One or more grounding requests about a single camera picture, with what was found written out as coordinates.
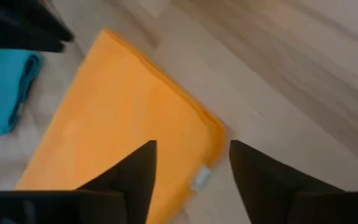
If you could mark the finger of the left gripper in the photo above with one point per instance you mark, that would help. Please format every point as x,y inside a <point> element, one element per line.
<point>45,21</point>
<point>17,39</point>

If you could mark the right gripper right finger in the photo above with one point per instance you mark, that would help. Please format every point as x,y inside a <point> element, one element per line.
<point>291,202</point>

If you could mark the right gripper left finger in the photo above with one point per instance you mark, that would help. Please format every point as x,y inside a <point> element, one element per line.
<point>73,207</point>

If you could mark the teal microfiber towel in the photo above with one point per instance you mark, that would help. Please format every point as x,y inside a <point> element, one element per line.
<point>5,90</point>

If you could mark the orange microfiber towel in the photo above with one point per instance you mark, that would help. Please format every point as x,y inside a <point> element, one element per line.
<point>113,118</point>

